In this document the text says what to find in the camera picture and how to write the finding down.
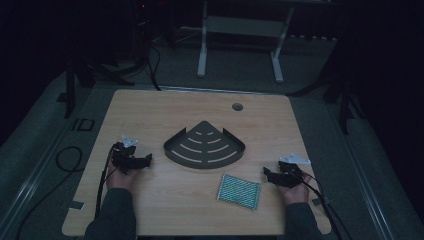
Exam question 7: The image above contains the dark metal corner shelf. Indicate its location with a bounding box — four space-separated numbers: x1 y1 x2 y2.
162 120 247 170

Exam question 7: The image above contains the right hand-held gripper cable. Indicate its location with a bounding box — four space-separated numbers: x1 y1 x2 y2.
298 171 353 240

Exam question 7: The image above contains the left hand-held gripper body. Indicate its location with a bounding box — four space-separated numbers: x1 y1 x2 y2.
111 134 148 175

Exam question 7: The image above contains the black hanging cable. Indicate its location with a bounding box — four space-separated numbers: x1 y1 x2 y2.
145 43 163 92

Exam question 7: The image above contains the black floor cable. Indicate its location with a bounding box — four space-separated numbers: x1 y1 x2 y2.
14 145 85 240

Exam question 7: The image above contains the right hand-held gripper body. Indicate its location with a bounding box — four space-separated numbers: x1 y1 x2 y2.
277 152 313 190

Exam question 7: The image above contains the white desk frame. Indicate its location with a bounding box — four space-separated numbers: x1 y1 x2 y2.
196 0 296 85

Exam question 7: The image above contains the black metal stand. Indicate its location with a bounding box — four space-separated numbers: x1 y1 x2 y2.
62 54 136 120
289 66 366 136

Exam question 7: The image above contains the person's right hand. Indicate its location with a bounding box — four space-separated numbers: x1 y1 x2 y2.
277 171 313 206

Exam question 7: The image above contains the person's left hand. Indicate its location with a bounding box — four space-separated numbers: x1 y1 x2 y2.
105 162 142 192

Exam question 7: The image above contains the left hand-held gripper cable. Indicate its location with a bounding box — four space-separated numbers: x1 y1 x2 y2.
94 143 118 221

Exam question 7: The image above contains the hand-held gripper cable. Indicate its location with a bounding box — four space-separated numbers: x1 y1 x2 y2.
298 171 353 240
94 143 118 221

